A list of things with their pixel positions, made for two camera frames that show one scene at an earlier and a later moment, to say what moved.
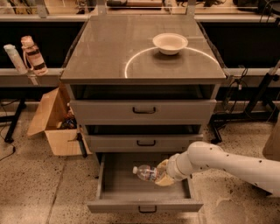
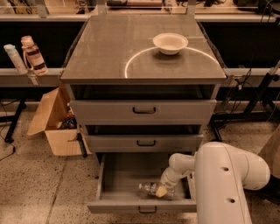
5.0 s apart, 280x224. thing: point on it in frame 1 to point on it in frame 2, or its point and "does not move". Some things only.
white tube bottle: x=16 y=58 does not move
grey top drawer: x=146 y=111 does not move
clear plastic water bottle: x=145 y=172 to x=151 y=187
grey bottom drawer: x=121 y=191 does not move
